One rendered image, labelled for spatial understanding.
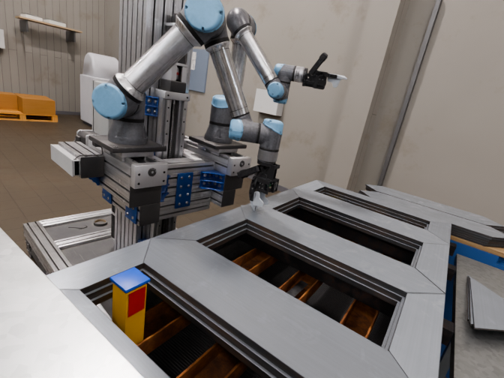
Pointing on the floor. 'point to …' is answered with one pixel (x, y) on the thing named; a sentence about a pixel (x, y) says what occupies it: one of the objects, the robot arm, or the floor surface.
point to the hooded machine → (93, 73)
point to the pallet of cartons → (27, 107)
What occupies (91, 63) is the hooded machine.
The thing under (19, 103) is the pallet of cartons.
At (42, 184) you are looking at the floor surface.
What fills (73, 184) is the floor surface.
